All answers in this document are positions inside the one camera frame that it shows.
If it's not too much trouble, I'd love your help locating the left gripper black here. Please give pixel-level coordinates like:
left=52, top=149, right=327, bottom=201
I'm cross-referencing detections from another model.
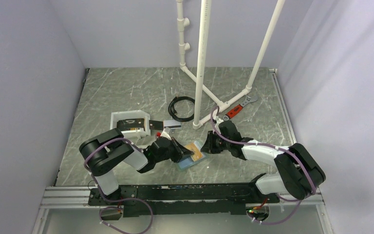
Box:
left=155, top=137, right=194, bottom=163

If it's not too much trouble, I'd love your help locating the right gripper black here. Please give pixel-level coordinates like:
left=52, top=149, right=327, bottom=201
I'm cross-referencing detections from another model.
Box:
left=200, top=131, right=230, bottom=154

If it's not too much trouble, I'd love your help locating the green card holder wallet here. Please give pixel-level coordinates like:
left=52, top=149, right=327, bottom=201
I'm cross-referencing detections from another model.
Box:
left=177, top=141, right=207, bottom=171

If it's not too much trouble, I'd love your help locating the gold VIP card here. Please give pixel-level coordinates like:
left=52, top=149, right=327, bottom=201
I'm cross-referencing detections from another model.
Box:
left=185, top=142, right=205, bottom=162

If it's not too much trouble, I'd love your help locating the silver grey card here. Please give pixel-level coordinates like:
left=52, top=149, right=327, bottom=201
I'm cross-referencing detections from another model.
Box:
left=163, top=119, right=181, bottom=129

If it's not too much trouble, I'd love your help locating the black card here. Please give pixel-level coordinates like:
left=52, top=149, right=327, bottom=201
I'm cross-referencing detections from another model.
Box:
left=149, top=119, right=164, bottom=131
left=116, top=118, right=145, bottom=131

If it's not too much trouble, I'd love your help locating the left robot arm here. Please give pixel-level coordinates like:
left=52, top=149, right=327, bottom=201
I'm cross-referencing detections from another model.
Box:
left=79, top=128, right=194, bottom=205

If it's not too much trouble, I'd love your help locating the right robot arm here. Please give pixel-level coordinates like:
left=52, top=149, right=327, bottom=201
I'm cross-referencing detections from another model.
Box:
left=201, top=120, right=326, bottom=202

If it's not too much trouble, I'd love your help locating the black card in tray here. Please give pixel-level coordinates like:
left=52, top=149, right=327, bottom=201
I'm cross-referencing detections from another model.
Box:
left=116, top=118, right=145, bottom=131

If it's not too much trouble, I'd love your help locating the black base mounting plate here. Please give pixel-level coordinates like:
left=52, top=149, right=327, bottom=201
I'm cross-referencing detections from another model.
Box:
left=88, top=180, right=280, bottom=217

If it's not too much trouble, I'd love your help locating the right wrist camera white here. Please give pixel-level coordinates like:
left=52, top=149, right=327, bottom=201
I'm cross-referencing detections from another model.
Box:
left=212, top=116, right=224, bottom=126

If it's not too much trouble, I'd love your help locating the white PVC pipe frame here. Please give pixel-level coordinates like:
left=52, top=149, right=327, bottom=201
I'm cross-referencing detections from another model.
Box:
left=176, top=0, right=286, bottom=130

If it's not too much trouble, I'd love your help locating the coiled black cable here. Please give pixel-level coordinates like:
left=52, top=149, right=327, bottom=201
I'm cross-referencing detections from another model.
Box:
left=168, top=95, right=197, bottom=123

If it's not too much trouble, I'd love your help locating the red handled adjustable wrench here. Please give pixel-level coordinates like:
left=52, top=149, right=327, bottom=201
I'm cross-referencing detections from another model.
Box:
left=223, top=96, right=258, bottom=121

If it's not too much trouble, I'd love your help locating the aluminium rail frame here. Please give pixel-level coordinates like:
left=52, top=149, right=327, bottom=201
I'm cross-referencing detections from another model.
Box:
left=32, top=186, right=334, bottom=234

